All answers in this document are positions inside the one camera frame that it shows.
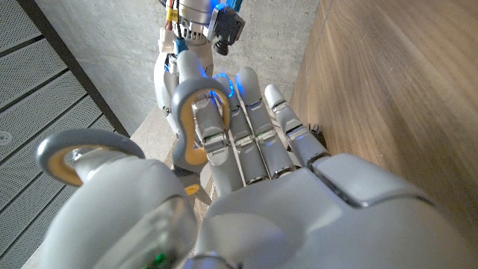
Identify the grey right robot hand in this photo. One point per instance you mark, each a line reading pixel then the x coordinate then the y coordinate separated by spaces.
pixel 190 63

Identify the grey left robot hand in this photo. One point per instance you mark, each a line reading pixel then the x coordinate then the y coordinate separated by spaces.
pixel 298 216

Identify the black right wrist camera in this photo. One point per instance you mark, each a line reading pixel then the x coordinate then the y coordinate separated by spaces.
pixel 228 28

